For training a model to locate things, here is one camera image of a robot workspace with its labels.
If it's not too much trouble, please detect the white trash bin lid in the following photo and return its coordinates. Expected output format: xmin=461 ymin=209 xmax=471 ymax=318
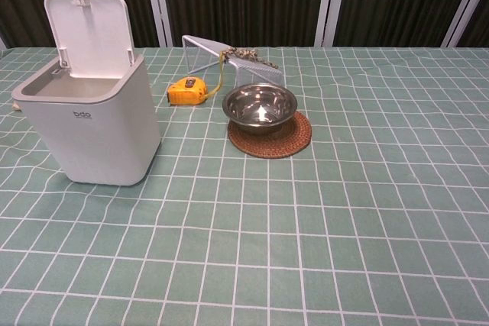
xmin=11 ymin=56 xmax=161 ymax=186

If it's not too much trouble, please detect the white plastic bin lid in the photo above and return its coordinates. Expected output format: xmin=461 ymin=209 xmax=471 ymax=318
xmin=43 ymin=0 xmax=135 ymax=78

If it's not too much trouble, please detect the round woven rattan coaster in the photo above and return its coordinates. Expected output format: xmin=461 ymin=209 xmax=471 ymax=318
xmin=228 ymin=111 xmax=313 ymax=159

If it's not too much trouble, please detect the stainless steel bowl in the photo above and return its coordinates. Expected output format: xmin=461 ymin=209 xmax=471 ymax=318
xmin=222 ymin=83 xmax=297 ymax=136

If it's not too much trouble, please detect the yellow tape measure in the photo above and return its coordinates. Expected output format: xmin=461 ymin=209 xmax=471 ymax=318
xmin=167 ymin=55 xmax=225 ymax=106

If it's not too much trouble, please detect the green checkered tablecloth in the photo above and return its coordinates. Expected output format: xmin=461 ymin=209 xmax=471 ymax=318
xmin=0 ymin=45 xmax=489 ymax=326

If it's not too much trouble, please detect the white wire metal rack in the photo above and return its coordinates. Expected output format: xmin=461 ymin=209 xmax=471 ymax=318
xmin=181 ymin=34 xmax=286 ymax=88

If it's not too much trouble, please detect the braided rope cord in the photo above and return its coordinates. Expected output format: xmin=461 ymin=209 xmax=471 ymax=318
xmin=221 ymin=47 xmax=283 ymax=72

